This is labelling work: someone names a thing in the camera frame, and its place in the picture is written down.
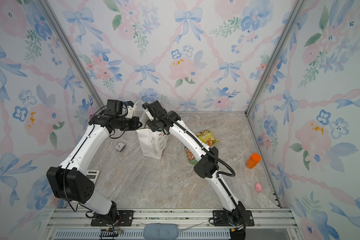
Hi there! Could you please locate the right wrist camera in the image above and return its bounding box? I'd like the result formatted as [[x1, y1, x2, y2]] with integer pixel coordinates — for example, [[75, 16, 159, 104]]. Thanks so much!
[[142, 103, 156, 124]]

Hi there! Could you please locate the small pink toy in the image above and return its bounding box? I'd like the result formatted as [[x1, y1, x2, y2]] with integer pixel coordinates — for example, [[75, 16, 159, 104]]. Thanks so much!
[[255, 183, 263, 193]]

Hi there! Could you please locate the orange green snack bag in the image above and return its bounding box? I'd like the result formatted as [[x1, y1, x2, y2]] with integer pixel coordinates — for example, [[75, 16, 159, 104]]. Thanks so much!
[[185, 147, 198, 165]]

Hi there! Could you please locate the small white alarm clock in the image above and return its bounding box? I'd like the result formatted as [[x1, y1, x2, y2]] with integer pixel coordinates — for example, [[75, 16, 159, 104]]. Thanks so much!
[[115, 143, 126, 152]]

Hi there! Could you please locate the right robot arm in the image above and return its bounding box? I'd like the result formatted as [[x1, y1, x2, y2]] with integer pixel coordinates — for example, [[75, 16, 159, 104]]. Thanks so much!
[[143, 101, 246, 228]]

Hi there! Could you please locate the white paper gift bag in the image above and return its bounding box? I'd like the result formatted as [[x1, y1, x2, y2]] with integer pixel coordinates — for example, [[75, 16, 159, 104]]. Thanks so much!
[[137, 110, 169, 159]]

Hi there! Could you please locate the yellow corn chips bag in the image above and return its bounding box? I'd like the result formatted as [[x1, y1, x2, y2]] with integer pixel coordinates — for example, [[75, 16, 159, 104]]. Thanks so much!
[[196, 129, 219, 147]]

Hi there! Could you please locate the blue grey cloth pad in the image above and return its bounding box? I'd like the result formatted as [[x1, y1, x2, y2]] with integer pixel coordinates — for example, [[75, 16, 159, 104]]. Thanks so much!
[[143, 223, 179, 240]]

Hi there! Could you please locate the white calculator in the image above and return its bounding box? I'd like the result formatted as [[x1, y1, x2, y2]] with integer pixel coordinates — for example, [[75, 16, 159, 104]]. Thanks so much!
[[86, 170, 100, 183]]

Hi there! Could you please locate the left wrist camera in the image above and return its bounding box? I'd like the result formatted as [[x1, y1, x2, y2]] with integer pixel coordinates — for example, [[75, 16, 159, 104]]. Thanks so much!
[[105, 100, 134, 118]]

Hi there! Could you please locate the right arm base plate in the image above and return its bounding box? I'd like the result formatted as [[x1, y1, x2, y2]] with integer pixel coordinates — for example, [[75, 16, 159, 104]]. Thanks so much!
[[210, 210, 255, 228]]

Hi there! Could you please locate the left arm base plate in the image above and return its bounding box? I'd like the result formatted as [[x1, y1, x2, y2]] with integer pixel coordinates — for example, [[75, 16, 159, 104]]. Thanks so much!
[[91, 210, 135, 227]]

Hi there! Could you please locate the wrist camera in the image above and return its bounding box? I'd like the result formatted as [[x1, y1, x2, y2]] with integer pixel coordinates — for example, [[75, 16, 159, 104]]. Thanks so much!
[[105, 100, 134, 118], [142, 103, 156, 124]]

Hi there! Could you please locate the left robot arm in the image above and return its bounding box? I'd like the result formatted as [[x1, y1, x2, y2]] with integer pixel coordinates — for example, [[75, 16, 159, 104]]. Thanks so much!
[[47, 100, 142, 225]]

